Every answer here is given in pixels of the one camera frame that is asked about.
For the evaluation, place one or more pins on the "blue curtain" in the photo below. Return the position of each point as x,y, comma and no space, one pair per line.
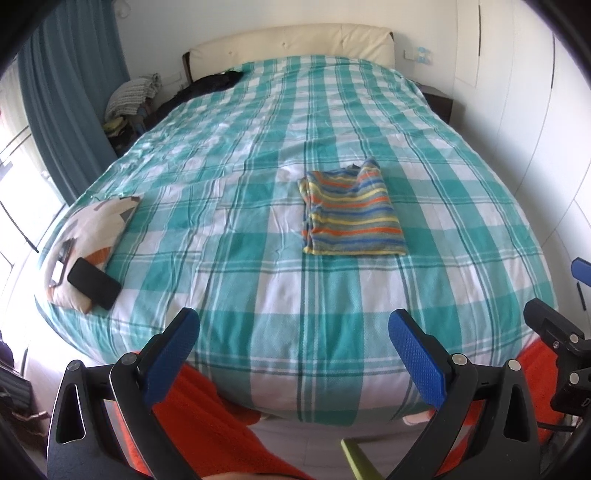
69,92

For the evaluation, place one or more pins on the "teal plaid bedspread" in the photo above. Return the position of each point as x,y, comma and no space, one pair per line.
286,300

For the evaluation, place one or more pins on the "white wall switch plate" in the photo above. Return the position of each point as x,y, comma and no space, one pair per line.
419,54

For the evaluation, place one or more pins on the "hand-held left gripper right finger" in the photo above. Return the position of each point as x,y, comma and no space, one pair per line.
418,355

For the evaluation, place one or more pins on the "striped knit sweater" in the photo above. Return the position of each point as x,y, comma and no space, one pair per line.
353,212

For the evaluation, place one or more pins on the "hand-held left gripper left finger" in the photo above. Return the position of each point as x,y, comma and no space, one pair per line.
171,355

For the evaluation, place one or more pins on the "dark cloth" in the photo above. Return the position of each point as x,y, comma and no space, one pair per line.
207,85

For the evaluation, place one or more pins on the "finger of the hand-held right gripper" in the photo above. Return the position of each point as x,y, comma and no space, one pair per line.
551,325
581,268

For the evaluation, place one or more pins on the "dark wooden nightstand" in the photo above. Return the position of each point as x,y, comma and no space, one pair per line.
438,101

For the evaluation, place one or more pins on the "pile of folded clothes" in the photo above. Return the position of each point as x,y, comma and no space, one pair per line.
131,97

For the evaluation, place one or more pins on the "cream padded headboard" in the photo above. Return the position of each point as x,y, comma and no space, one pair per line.
295,44

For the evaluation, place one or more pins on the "patterned cream pillow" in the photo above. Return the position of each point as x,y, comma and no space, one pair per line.
92,226

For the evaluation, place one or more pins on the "window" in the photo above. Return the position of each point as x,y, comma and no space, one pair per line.
18,194

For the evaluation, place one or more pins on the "black smartphone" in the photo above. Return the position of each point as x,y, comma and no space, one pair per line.
94,284

